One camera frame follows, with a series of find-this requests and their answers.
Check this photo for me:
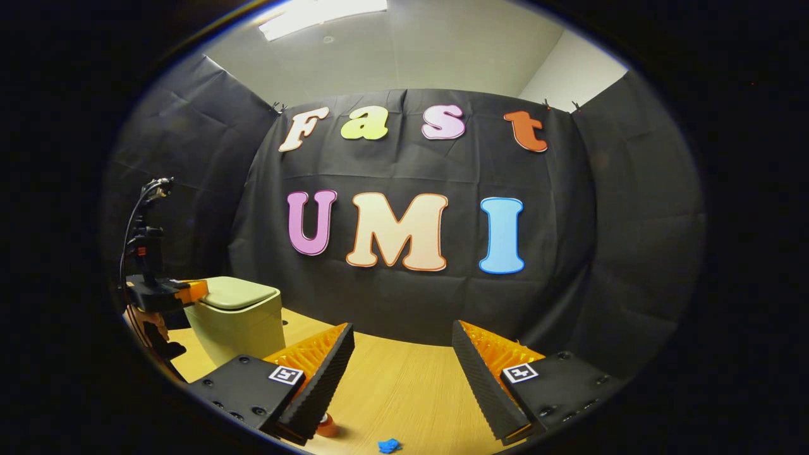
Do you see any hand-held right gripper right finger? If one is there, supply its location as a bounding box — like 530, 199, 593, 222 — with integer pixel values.
451, 320, 626, 446

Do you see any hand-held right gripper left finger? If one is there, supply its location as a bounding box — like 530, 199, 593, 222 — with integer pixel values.
188, 322, 356, 446

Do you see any pale green desktop garbage bin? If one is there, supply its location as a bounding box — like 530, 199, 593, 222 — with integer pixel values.
183, 276, 285, 367

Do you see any wooden desktop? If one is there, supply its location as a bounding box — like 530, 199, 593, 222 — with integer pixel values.
167, 308, 550, 455

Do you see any black backdrop cloth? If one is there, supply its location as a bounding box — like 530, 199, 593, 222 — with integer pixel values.
101, 54, 705, 380

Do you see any ceiling light panel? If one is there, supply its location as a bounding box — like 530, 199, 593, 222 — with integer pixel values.
258, 0, 388, 42

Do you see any black cable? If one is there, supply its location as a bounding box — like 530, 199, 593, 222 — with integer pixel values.
119, 179, 174, 298

